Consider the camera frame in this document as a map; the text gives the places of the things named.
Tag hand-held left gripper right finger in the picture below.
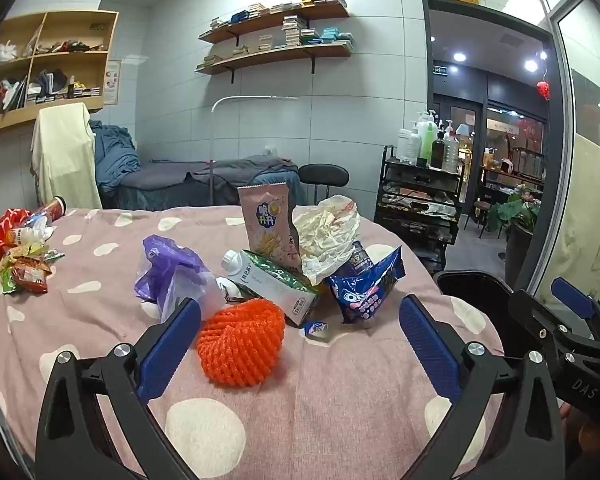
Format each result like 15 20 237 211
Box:
399 294 566 480

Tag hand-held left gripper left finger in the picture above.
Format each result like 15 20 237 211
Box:
35 297 203 480

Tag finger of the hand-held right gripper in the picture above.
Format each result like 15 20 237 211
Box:
509 288 583 361
551 276 600 356

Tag orange foam fruit net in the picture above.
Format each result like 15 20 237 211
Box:
196 298 287 388

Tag black bin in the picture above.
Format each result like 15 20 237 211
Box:
436 269 531 361

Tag small white blue wrapper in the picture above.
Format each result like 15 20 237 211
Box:
303 320 331 343

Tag white green milk carton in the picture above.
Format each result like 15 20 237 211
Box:
222 249 321 329

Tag person's right hand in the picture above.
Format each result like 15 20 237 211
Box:
559 400 600 480

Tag purple plastic bag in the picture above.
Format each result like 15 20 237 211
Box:
134 234 226 323

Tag blue cookie packet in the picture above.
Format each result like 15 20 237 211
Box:
328 246 407 325

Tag green potted plant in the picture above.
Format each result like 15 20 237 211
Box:
487 185 542 286

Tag small dark packet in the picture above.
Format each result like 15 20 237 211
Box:
349 241 377 276

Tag pink polka dot tablecloth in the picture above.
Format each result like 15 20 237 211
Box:
0 205 506 480

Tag wooden stool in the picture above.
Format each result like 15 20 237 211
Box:
472 200 497 235

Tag black trolley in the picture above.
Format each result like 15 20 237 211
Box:
373 145 466 267

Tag crumpled white plastic bag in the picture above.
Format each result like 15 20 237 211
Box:
292 195 363 286

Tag pink snack packet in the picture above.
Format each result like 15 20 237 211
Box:
237 183 303 273

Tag massage bed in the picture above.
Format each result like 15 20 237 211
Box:
100 156 301 211

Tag pile of snack packets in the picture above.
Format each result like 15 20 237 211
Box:
0 242 66 296

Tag red chips can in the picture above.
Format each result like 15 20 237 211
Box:
34 196 70 224

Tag small white bottle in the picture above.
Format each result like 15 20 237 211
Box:
7 225 56 247

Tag white floor lamp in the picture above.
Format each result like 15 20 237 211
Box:
209 96 299 207

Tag grey blanket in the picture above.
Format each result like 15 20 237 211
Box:
186 156 301 207

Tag blue cloth pile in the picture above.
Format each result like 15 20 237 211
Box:
90 121 144 196

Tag black round stool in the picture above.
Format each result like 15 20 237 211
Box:
298 163 350 206

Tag group of bottles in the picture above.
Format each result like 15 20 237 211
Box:
396 109 470 174

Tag red patterned bag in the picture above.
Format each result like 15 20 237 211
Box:
0 208 32 268

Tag cream towel on chair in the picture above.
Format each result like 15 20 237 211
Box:
31 102 104 211

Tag pile of dark clothes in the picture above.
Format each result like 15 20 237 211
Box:
35 38 109 55

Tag wooden shelf cabinet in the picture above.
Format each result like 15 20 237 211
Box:
0 10 120 138

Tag wall poster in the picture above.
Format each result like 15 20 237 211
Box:
103 59 123 106

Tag black door frame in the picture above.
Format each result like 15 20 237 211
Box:
421 0 571 293

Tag wooden wall shelf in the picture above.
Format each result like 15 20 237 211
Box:
198 0 351 45
196 40 355 84

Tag wall shelves with boxes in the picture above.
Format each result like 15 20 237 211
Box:
202 0 355 68

